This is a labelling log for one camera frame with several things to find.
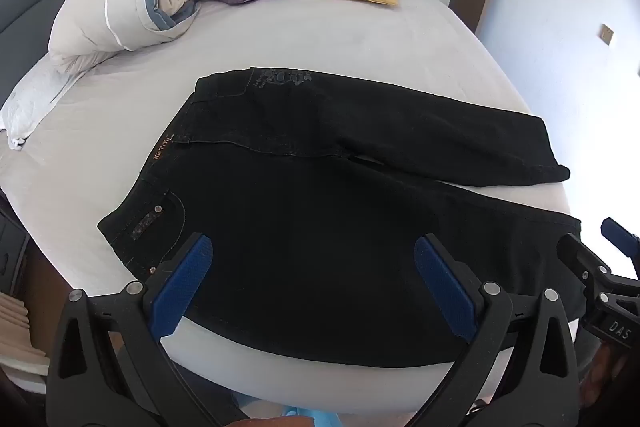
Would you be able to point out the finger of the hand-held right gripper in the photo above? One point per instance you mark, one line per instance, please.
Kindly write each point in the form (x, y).
(580, 259)
(620, 233)

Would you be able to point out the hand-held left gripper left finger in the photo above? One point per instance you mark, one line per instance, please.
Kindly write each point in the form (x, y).
(184, 281)

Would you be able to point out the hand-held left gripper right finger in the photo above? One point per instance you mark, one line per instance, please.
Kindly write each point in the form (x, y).
(444, 287)

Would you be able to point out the black pants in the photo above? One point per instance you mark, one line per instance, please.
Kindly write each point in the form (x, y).
(320, 227)

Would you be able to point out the beige curtain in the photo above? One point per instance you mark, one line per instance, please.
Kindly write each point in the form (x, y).
(22, 332)

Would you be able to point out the light blue cloth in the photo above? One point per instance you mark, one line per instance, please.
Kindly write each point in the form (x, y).
(295, 414)

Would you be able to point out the white pillow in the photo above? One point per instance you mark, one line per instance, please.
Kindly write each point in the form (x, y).
(35, 99)

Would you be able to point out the bed with white sheet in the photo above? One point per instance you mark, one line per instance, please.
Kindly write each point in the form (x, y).
(350, 37)

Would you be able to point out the folded white duvet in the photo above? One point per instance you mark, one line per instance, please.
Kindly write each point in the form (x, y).
(120, 2)

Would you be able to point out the wall switch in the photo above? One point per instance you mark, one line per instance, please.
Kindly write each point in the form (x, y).
(608, 34)

